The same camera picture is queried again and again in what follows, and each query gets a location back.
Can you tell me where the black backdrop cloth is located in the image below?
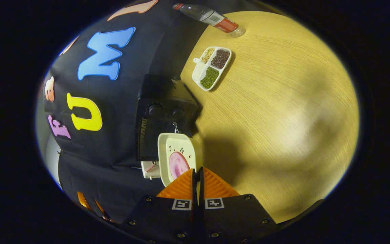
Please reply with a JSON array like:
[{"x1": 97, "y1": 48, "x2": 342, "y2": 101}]
[{"x1": 43, "y1": 0, "x2": 216, "y2": 226}]

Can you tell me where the clear plastic bottle red label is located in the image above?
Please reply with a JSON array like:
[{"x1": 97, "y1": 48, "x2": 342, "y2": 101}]
[{"x1": 172, "y1": 3, "x2": 246, "y2": 38}]

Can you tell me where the black electric oven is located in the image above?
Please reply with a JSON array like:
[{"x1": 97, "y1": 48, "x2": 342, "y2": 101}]
[{"x1": 136, "y1": 74, "x2": 200, "y2": 162}]

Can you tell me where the cream square plate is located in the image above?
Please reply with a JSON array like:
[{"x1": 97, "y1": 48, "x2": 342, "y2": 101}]
[{"x1": 157, "y1": 133, "x2": 203, "y2": 188}]

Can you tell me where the pink round food slice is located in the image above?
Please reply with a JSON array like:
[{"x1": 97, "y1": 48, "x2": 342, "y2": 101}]
[{"x1": 169, "y1": 151, "x2": 191, "y2": 181}]

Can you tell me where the white toaster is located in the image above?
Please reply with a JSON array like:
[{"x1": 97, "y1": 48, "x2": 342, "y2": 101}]
[{"x1": 141, "y1": 160, "x2": 162, "y2": 180}]

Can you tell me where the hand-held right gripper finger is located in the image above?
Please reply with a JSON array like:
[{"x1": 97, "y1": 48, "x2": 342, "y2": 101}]
[
  {"x1": 123, "y1": 168, "x2": 200, "y2": 243},
  {"x1": 199, "y1": 166, "x2": 279, "y2": 243}
]

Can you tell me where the white divided snack plate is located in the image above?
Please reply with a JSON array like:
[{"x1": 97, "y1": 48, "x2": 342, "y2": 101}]
[{"x1": 192, "y1": 46, "x2": 232, "y2": 92}]

